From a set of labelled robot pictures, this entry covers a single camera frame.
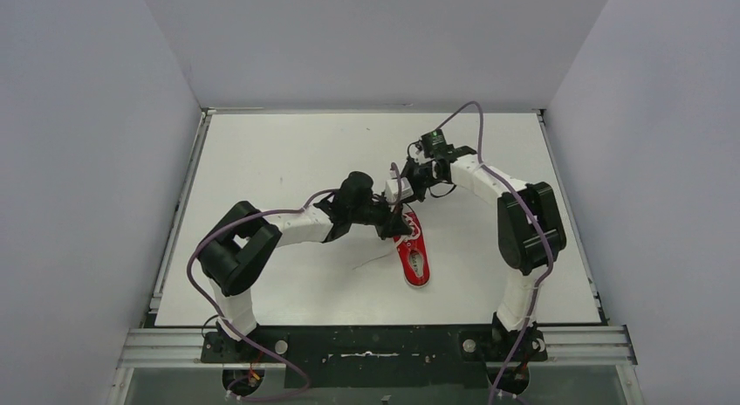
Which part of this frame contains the white shoelace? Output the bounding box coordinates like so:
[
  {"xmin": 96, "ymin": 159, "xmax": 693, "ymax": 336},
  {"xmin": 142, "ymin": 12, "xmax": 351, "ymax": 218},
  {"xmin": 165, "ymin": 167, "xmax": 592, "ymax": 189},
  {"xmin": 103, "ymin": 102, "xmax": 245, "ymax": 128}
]
[{"xmin": 353, "ymin": 202, "xmax": 423, "ymax": 271}]

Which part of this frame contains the red sneaker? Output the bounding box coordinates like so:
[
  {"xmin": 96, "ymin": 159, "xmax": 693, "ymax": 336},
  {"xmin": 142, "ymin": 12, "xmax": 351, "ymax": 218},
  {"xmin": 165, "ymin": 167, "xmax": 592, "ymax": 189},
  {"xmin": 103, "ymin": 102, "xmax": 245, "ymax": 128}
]
[{"xmin": 394, "ymin": 233, "xmax": 430, "ymax": 288}]

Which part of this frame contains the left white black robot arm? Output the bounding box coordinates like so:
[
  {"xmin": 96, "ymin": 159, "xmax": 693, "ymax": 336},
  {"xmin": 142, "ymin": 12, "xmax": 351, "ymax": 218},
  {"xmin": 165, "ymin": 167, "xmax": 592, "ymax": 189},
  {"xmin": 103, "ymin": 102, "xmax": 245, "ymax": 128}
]
[{"xmin": 187, "ymin": 171, "xmax": 415, "ymax": 359}]

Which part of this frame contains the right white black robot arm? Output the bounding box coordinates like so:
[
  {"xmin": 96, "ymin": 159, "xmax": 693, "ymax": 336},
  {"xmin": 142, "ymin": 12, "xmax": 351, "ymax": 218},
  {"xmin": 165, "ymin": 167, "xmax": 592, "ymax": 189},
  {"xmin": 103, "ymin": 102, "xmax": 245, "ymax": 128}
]
[{"xmin": 401, "ymin": 130, "xmax": 567, "ymax": 359}]

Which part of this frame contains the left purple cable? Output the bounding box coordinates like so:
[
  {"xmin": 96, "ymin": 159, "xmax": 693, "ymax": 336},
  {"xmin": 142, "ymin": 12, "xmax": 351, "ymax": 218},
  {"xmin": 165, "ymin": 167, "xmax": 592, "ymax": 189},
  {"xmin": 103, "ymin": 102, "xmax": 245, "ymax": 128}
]
[{"xmin": 186, "ymin": 161, "xmax": 403, "ymax": 403}]

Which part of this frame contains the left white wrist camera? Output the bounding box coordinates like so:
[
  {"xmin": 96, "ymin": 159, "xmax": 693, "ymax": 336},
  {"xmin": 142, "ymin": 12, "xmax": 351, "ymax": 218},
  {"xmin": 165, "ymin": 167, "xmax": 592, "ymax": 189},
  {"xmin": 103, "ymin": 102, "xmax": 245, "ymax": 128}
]
[{"xmin": 384, "ymin": 177, "xmax": 414, "ymax": 205}]

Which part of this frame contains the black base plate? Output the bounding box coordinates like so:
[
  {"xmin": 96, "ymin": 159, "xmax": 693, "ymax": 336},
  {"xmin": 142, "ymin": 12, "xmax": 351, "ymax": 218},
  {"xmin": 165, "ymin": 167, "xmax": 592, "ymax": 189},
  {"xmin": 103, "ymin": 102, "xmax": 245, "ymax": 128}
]
[{"xmin": 201, "ymin": 324, "xmax": 548, "ymax": 388}]

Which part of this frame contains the aluminium frame rail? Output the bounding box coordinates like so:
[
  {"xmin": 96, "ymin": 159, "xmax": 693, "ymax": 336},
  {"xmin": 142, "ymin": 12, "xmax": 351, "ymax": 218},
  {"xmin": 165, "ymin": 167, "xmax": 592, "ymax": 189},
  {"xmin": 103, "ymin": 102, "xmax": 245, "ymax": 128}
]
[{"xmin": 106, "ymin": 107, "xmax": 646, "ymax": 405}]

